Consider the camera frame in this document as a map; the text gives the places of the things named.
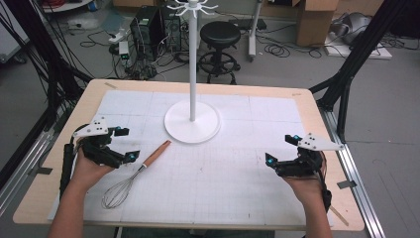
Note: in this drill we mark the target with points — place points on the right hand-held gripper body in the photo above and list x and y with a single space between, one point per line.
307 163

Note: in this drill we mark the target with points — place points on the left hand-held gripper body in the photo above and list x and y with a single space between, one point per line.
94 150

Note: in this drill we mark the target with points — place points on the white rack stand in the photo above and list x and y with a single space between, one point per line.
192 66

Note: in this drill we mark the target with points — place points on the person's left hand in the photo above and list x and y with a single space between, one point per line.
85 172

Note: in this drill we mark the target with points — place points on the person's right hand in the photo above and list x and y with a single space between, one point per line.
307 188

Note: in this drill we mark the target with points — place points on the grey tape piece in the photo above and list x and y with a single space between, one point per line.
346 184
44 171

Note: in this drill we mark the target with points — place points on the white grid mat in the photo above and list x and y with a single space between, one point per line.
231 181

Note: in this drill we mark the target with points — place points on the thin wooden stick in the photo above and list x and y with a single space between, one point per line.
339 215

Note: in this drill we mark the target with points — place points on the white power adapter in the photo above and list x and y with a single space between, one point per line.
124 49

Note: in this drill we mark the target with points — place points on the white power strip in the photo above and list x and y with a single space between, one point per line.
119 35

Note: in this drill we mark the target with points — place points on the person's dark clothing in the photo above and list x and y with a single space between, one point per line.
198 233

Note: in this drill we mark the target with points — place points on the black computer tower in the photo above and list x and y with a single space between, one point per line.
145 33
172 33

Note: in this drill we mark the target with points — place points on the white flat board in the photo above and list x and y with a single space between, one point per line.
363 53

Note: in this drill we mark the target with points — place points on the white stand leg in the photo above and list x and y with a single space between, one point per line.
253 33

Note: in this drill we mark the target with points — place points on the tall cardboard box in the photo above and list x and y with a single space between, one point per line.
312 23

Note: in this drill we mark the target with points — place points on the black flat device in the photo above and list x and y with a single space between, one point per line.
246 23

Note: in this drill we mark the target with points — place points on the black round stool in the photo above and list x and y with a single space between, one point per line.
220 34

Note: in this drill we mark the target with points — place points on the grey appliance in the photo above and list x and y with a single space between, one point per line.
355 26

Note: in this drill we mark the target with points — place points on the aluminium rail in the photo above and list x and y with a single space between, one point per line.
23 172
360 191

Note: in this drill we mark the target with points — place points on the black metal frame stand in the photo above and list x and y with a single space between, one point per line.
356 62
49 76

